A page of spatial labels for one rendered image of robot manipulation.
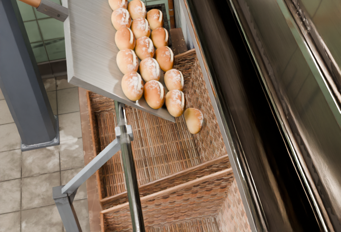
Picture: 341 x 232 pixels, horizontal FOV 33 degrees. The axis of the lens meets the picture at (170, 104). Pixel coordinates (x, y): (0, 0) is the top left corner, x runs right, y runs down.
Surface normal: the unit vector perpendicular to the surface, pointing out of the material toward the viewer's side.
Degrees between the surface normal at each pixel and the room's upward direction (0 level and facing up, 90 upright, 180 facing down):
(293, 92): 70
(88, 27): 41
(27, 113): 90
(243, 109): 10
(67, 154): 0
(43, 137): 90
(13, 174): 0
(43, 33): 90
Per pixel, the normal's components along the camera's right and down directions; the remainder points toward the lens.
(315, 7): -0.95, -0.07
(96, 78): 0.59, -0.63
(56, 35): 0.17, 0.70
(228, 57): 0.10, -0.71
